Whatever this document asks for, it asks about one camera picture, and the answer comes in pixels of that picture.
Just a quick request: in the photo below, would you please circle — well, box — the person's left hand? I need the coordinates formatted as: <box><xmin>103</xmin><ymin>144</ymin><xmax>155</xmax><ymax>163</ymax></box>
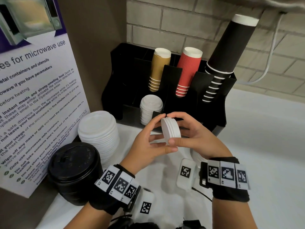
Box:
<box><xmin>120</xmin><ymin>114</ymin><xmax>179</xmax><ymax>176</ymax></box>

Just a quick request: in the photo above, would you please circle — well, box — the person's right hand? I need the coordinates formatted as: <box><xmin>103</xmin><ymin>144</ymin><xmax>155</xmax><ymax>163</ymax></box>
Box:
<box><xmin>166</xmin><ymin>112</ymin><xmax>233</xmax><ymax>160</ymax></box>

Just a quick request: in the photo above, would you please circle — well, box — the black cup holder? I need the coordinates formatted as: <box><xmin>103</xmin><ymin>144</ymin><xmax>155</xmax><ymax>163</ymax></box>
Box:
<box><xmin>102</xmin><ymin>43</ymin><xmax>237</xmax><ymax>136</ymax></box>

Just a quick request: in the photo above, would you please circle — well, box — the stack of black lids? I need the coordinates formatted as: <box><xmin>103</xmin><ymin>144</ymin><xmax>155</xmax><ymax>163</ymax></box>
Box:
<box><xmin>47</xmin><ymin>142</ymin><xmax>103</xmax><ymax>207</ymax></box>

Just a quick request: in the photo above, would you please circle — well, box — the person's left forearm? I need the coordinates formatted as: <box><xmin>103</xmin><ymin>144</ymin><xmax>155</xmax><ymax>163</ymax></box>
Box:
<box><xmin>63</xmin><ymin>202</ymin><xmax>112</xmax><ymax>229</ymax></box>

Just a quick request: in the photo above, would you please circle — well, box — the black right wrist marker band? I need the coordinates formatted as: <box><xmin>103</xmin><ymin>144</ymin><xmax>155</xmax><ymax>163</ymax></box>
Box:
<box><xmin>200</xmin><ymin>156</ymin><xmax>251</xmax><ymax>203</ymax></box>

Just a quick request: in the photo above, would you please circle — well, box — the black wrist marker band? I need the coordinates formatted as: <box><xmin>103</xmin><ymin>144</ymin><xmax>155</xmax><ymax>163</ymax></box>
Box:
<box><xmin>89</xmin><ymin>164</ymin><xmax>141</xmax><ymax>215</ymax></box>
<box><xmin>200</xmin><ymin>156</ymin><xmax>251</xmax><ymax>203</ymax></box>

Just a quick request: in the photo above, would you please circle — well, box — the black left wrist marker band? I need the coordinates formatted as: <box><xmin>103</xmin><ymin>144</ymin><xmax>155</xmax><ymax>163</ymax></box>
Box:
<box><xmin>89</xmin><ymin>164</ymin><xmax>141</xmax><ymax>215</ymax></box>

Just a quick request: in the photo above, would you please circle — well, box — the stack of red paper cups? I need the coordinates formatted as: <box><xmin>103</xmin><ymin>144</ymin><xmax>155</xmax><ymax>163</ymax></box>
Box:
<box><xmin>175</xmin><ymin>47</ymin><xmax>203</xmax><ymax>98</ymax></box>

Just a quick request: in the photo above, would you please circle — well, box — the black chest harness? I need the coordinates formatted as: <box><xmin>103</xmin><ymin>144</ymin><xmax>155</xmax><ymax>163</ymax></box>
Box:
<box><xmin>112</xmin><ymin>217</ymin><xmax>207</xmax><ymax>229</ymax></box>

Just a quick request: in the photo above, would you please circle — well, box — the stack of gold paper cups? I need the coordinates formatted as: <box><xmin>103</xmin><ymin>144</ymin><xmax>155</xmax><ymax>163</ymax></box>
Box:
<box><xmin>148</xmin><ymin>47</ymin><xmax>172</xmax><ymax>92</ymax></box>

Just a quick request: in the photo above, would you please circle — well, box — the stack of black paper cups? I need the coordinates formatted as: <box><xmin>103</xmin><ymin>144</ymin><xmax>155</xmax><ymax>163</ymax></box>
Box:
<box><xmin>202</xmin><ymin>14</ymin><xmax>260</xmax><ymax>103</ymax></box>

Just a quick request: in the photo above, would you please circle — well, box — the microwave safety poster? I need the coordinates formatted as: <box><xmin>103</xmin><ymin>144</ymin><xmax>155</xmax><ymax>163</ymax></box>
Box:
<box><xmin>0</xmin><ymin>0</ymin><xmax>91</xmax><ymax>198</ymax></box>

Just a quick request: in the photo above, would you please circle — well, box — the black camera cable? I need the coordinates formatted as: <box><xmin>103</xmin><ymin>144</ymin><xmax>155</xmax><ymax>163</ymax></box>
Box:
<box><xmin>111</xmin><ymin>215</ymin><xmax>133</xmax><ymax>222</ymax></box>
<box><xmin>192</xmin><ymin>187</ymin><xmax>213</xmax><ymax>202</ymax></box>

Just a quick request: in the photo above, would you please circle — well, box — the white wall cable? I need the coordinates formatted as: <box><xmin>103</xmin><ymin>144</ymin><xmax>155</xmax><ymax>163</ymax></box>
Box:
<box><xmin>236</xmin><ymin>13</ymin><xmax>285</xmax><ymax>84</ymax></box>

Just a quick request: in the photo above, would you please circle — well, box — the grey wall-mounted appliance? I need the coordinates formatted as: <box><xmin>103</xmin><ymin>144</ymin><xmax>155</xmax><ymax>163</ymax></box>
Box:
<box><xmin>214</xmin><ymin>0</ymin><xmax>305</xmax><ymax>14</ymax></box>

